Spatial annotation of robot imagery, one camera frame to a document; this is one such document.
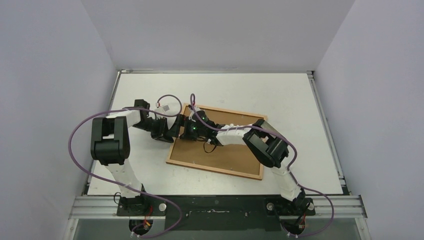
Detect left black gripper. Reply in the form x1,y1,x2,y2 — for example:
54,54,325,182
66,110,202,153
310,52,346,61
133,116,174,144

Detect wooden picture frame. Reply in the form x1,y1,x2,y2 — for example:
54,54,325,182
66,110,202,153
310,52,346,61
165,103,269,181

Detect brown backing board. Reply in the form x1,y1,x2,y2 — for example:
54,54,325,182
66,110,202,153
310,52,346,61
169,106,266,178

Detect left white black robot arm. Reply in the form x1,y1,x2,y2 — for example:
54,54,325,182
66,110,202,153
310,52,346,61
90,99,183,216

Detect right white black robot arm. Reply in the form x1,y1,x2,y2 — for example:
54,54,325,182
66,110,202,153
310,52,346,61
166,110,315,215

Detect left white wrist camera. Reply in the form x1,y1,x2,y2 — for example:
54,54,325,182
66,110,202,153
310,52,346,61
154,102,170,118

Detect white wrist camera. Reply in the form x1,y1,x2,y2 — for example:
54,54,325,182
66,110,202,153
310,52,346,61
188,104,201,118
154,102,170,118

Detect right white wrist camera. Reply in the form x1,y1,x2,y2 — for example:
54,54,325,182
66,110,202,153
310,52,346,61
188,104,201,118

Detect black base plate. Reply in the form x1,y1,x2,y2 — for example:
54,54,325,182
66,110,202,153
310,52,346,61
115,194,316,235

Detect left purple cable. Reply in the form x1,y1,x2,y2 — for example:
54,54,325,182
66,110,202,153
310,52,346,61
68,94,184,240

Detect aluminium rail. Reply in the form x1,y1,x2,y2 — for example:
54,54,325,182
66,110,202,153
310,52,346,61
69,195,368,219

